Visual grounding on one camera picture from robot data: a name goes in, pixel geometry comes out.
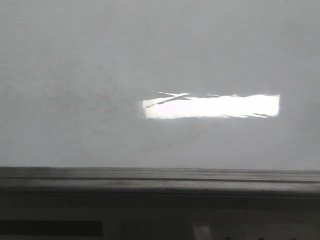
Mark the white whiteboard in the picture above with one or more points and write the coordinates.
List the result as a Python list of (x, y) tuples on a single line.
[(160, 96)]

